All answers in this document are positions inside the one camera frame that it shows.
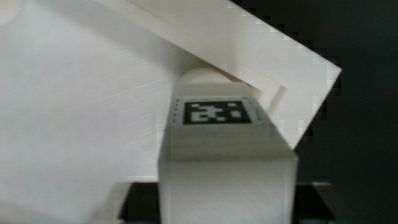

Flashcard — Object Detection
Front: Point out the white square tabletop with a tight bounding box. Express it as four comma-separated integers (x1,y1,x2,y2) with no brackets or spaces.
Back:
0,0,340,224

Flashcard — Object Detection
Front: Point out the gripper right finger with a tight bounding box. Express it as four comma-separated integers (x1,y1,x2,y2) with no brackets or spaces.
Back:
292,183,335,224

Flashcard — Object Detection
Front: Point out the white table leg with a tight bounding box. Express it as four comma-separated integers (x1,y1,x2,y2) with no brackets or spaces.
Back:
157,67,298,224

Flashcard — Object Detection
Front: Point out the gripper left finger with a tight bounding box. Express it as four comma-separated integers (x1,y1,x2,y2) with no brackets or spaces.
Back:
117,182,161,224

